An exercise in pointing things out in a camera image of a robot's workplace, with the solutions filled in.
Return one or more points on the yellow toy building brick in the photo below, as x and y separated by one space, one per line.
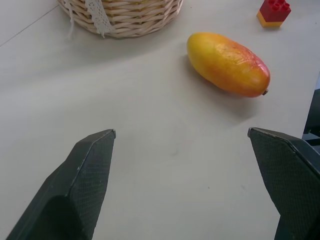
268 20

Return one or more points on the yellow red mango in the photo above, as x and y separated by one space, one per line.
226 65

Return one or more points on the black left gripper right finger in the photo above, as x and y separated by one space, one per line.
292 185

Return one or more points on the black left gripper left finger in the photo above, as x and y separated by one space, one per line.
75 190

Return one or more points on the dark furniture beside table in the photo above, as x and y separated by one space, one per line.
313 117

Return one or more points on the red toy building brick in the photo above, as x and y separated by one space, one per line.
275 10

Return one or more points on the woven wicker basket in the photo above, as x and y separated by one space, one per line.
130 17

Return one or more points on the white lace ribbon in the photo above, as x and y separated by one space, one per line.
98 15

